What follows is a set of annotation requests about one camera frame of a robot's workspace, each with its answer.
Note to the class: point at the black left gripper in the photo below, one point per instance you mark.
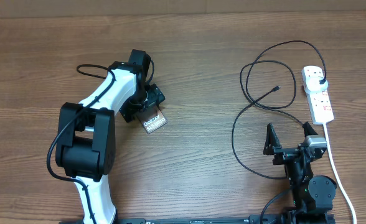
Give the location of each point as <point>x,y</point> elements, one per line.
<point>154,96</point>

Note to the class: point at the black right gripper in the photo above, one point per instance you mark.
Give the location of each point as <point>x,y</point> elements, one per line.
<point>271,147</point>

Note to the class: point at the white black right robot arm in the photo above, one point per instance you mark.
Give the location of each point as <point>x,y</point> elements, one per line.
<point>312,194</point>

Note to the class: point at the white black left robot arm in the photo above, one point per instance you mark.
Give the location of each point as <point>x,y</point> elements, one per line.
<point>84,150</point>

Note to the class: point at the white charger plug adapter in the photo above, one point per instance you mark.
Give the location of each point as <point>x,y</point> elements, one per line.
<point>313,85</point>

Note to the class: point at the white power strip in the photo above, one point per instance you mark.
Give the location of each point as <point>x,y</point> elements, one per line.
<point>319,103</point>

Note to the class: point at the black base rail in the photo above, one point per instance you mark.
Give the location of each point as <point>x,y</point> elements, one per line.
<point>252,219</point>

